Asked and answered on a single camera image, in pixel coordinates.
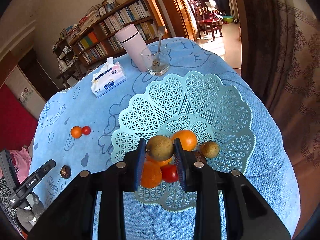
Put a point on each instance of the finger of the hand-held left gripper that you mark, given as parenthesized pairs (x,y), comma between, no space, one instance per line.
(8,167)
(45,168)

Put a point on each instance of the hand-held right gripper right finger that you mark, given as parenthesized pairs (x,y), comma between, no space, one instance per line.
(178,165)

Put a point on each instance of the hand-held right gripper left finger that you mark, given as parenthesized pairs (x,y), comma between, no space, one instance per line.
(141,162)

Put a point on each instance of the red tomato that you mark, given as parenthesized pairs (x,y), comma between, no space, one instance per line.
(86,130)
(170,173)

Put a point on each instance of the large dark brown fruit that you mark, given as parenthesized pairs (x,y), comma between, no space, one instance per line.
(65,172)

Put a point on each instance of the small dark brown fruit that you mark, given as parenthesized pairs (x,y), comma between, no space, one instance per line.
(200,158)

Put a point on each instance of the large orange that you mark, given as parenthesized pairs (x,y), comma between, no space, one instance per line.
(186,140)

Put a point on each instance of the light blue lattice basket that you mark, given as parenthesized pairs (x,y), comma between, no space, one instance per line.
(200,100)

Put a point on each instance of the person's left hand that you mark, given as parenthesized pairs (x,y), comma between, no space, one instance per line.
(25,216)

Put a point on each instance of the pink clothing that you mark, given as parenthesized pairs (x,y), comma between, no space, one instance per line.
(22,160)

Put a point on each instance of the small orange kumquat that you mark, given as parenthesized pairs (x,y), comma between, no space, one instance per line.
(76,131)

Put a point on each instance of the white tissue pack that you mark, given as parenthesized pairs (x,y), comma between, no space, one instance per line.
(107,80)

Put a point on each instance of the dark wooden door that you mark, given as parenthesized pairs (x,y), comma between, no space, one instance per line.
(37,72)

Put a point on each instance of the clear drinking glass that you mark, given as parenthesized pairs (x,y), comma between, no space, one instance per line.
(160,65)

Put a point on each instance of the pink thermos bottle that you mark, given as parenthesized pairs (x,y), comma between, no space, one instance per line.
(130,42)

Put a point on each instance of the metal spoon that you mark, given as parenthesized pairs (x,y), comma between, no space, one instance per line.
(159,40)

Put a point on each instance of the wooden bookshelf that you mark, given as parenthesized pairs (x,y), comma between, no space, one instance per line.
(100,38)

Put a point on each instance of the rows of books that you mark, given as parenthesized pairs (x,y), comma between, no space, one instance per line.
(120,20)

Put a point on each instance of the green plastic basin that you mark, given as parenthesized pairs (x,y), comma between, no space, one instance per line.
(228,19)

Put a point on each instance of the patterned beige curtain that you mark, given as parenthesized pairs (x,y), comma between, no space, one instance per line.
(297,67)

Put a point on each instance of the carved wooden chair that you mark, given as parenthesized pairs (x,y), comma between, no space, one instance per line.
(205,12)

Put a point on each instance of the wooden door with knob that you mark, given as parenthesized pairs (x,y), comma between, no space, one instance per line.
(257,30)

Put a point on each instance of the red wall board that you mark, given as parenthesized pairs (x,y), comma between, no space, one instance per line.
(15,120)

